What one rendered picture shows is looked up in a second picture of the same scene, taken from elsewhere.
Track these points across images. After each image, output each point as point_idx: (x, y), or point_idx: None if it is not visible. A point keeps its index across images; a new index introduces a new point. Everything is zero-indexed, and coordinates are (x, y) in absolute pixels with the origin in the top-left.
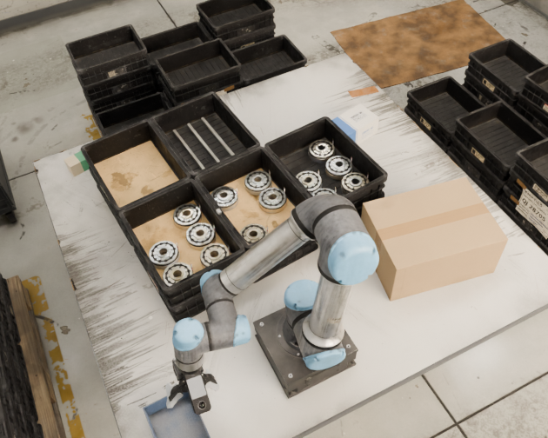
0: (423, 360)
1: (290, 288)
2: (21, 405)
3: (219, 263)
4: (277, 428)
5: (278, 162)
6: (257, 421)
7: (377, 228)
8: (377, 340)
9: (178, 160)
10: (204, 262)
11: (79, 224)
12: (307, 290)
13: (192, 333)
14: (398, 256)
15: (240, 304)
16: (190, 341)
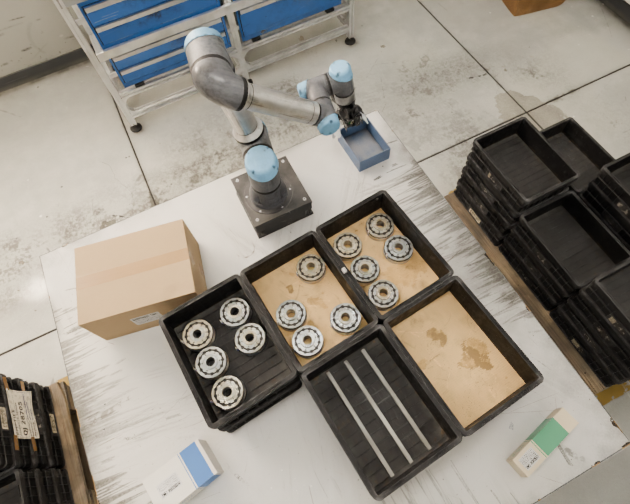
0: (186, 197)
1: (270, 163)
2: (507, 224)
3: (338, 214)
4: (296, 154)
5: (279, 342)
6: (310, 157)
7: (187, 260)
8: (216, 211)
9: (403, 349)
10: (356, 238)
11: (514, 331)
12: (257, 160)
13: (335, 64)
14: (176, 231)
15: None
16: (336, 60)
